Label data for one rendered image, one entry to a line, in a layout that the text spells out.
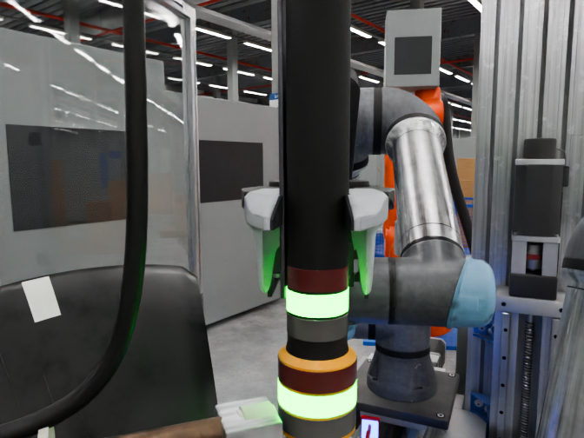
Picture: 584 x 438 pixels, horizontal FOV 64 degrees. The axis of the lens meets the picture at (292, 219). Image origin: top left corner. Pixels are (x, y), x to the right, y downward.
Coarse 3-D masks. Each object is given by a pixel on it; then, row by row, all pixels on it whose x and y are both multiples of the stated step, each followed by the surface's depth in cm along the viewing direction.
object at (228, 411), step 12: (264, 396) 27; (216, 408) 25; (228, 408) 25; (228, 420) 24; (240, 420) 24; (252, 420) 24; (264, 420) 24; (276, 420) 24; (228, 432) 23; (240, 432) 23; (252, 432) 23; (264, 432) 24; (276, 432) 24
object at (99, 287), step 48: (0, 288) 31; (96, 288) 34; (144, 288) 36; (192, 288) 38; (0, 336) 30; (48, 336) 30; (96, 336) 32; (144, 336) 33; (192, 336) 34; (0, 384) 28; (48, 384) 29; (144, 384) 31; (192, 384) 32; (96, 432) 28
